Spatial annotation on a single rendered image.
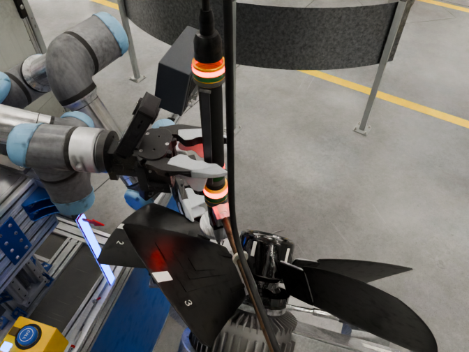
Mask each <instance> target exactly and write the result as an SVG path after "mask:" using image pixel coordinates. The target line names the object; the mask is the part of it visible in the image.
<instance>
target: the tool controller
mask: <svg viewBox="0 0 469 352"><path fill-rule="evenodd" d="M197 30H198V29H195V28H193V27H190V26H187V27H186V28H185V29H184V31H183V32H182V33H181V35H180V36H179V37H178V39H177V40H176V41H175V42H174V43H173V45H172V46H171V47H170V49H169V50H168V51H167V52H166V53H165V55H164V56H163V58H162V59H161V60H160V61H159V63H158V71H157V77H156V88H155V94H154V96H156V97H158V98H160V99H161V102H160V105H159V107H160V108H162V109H164V110H167V111H169V112H172V113H174V114H178V115H179V116H182V115H183V113H184V111H185V110H186V108H187V107H188V106H190V107H193V105H194V101H196V100H197V99H198V95H197V94H195V93H196V91H197V90H198V86H197V85H196V84H195V83H194V81H193V69H192V60H193V58H194V55H193V53H194V45H193V39H194V37H195V34H196V31H197ZM192 99H193V100H194V101H192Z"/></svg>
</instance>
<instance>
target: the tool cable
mask: <svg viewBox="0 0 469 352"><path fill-rule="evenodd" d="M201 4H202V10H203V11H208V10H210V4H209V0H201ZM222 5H223V38H224V60H225V113H226V142H227V169H228V203H229V213H230V224H231V229H232V235H233V238H234V243H235V246H236V249H237V253H236V254H235V255H234V256H233V257H232V260H233V263H234V264H236V265H237V260H238V259H239V260H240V262H241V266H242V268H243V271H244V274H245V276H246V280H247V282H248V285H249V288H250V290H251V293H252V295H253V299H254V300H255V304H256V306H257V308H258V311H259V314H260V317H261V319H262V322H263V325H264V327H265V330H266V332H267V336H268V338H269V341H270V343H271V347H272V348H273V351H274V352H281V349H280V346H279V345H278V342H277V339H276V336H275V334H274V331H273V329H272V326H271V323H270V322H269V319H268V316H267V313H266V311H265V308H264V306H263V303H262V301H261V298H260V295H259V293H258V290H257V288H256V285H255V282H254V280H253V277H252V274H251V271H250V269H249V266H248V263H247V259H248V254H247V253H246V251H243V249H242V245H241V241H240V238H239V232H238V228H237V219H236V211H235V149H234V48H233V12H232V0H222Z"/></svg>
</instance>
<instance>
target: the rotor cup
mask: <svg viewBox="0 0 469 352"><path fill-rule="evenodd" d="M264 236H265V237H266V236H270V237H271V238H272V240H270V239H267V238H263V237H264ZM239 238H240V241H241V245H242V249H243V251H246V253H247V254H248V259H247V263H248V266H249V268H250V270H251V273H252V275H253V278H254V280H255V283H256V285H257V289H258V293H259V295H260V298H261V301H262V303H263V306H264V307H284V306H286V305H287V304H288V303H289V299H290V295H288V294H287V292H286V290H285V289H284V288H282V287H281V286H279V283H280V281H283V279H282V276H281V273H280V270H279V268H278V263H277V261H285V256H286V253H287V249H290V251H289V255H288V261H287V263H289V264H291V262H292V257H293V253H294V250H295V243H294V242H293V241H292V240H289V239H288V238H285V237H281V236H279V235H275V234H271V233H266V232H262V231H258V230H249V229H246V230H242V231H241V234H240V237H239ZM254 241H255V242H257V244H256V248H255V253H254V256H251V251H252V248H253V242H254ZM244 302H249V303H251V304H252V302H251V299H250V297H249V295H247V296H246V300H245V301H244Z"/></svg>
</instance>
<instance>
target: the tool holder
mask: <svg viewBox="0 0 469 352"><path fill-rule="evenodd" d="M224 205H225V208H226V210H227V212H225V213H223V214H221V213H219V212H218V209H217V206H214V207H212V212H211V213H209V217H208V211H206V212H205V213H204V214H203V215H202V217H201V219H200V230H201V231H202V233H203V235H204V236H206V237H208V238H209V239H211V240H224V239H225V238H227V235H226V233H225V229H224V227H223V224H222V222H221V220H222V219H223V218H224V217H227V218H229V220H230V213H229V204H228V203H225V204H224ZM209 219H210V220H211V224H212V226H213V227H211V226H210V223H209Z"/></svg>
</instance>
